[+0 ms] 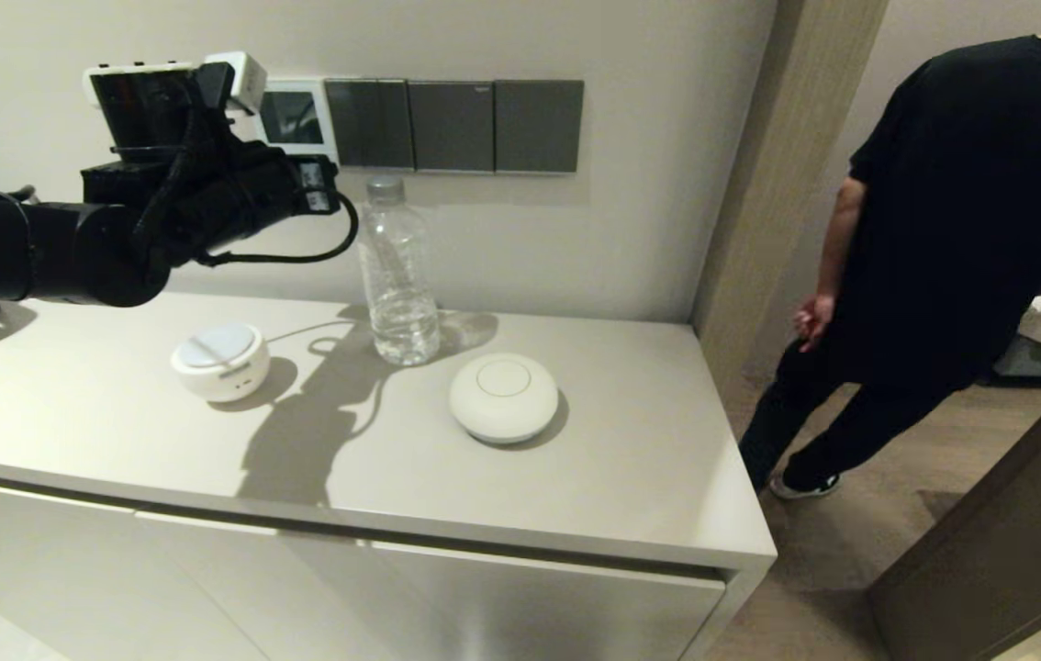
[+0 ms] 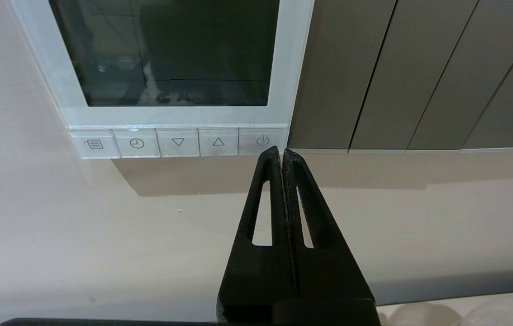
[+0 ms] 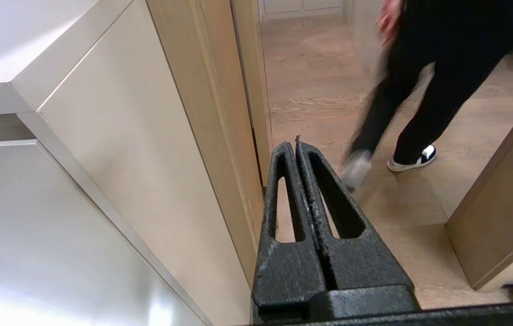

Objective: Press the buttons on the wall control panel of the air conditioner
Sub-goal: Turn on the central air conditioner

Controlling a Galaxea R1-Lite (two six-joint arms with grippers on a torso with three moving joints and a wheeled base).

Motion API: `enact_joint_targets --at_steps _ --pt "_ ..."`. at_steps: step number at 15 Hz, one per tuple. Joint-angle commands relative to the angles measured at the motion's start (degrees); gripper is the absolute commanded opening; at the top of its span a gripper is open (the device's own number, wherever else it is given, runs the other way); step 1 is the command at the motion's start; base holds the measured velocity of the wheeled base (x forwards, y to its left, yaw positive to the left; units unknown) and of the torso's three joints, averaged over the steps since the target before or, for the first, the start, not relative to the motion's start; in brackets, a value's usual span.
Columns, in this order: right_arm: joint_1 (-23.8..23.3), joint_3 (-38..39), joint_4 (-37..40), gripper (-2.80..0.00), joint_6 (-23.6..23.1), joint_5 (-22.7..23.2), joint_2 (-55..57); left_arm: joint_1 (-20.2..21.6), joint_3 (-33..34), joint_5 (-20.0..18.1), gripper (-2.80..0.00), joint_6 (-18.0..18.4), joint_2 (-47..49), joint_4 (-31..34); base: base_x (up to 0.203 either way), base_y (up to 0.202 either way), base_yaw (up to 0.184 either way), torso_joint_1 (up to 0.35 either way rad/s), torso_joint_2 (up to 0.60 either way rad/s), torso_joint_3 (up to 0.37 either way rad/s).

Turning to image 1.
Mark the white wall thermostat panel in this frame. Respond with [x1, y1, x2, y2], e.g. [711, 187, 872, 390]
[250, 78, 340, 166]

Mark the person's left forearm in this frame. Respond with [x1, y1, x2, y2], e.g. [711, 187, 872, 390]
[819, 179, 868, 304]

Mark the person's left hand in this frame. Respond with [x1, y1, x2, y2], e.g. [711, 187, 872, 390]
[793, 294, 836, 353]

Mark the clear plastic water bottle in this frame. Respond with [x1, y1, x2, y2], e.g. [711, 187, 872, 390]
[358, 176, 442, 367]

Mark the white round device grey top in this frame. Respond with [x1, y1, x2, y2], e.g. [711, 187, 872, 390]
[170, 321, 271, 403]

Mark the white round puck device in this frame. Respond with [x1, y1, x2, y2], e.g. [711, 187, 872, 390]
[449, 353, 560, 445]

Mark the beige cabinet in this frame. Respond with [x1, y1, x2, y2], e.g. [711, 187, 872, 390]
[0, 285, 777, 661]

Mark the person in black clothes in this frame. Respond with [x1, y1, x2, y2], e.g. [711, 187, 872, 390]
[741, 0, 1041, 501]

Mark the brown wooden door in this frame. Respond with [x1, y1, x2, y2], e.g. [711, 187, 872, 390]
[869, 353, 1041, 661]

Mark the black looping cable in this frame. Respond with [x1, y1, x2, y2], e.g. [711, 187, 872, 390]
[173, 188, 361, 269]

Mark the dark grey triple rocker switch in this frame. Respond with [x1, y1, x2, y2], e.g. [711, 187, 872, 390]
[325, 79, 415, 171]

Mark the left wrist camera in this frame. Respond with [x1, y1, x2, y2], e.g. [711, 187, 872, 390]
[84, 52, 269, 159]

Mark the dark grey single rocker switch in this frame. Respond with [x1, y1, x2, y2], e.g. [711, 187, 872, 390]
[408, 80, 496, 174]
[494, 79, 585, 174]

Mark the wooden door frame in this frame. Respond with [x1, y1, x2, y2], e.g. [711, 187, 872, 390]
[690, 0, 889, 405]

